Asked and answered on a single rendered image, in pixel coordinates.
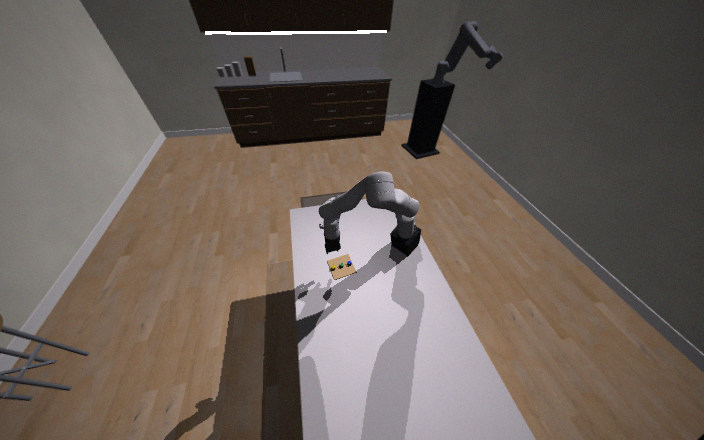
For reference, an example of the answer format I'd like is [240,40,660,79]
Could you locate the tan flat mat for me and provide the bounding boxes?
[327,254,356,280]

